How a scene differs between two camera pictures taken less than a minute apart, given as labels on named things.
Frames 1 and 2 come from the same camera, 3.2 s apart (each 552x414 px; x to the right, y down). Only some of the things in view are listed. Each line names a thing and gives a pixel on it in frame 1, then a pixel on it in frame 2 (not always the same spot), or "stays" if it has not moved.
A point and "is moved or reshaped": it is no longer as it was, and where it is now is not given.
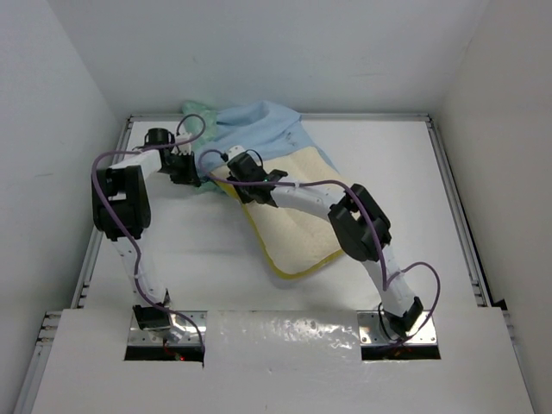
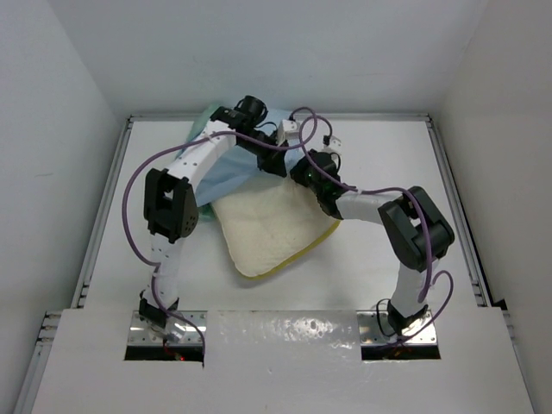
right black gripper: (246, 197) -> (298, 169)
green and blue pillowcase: (257, 127) is moved or reshaped
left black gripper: (190, 176) -> (273, 163)
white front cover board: (284, 362) stays
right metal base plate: (371, 331) stays
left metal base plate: (181, 331) stays
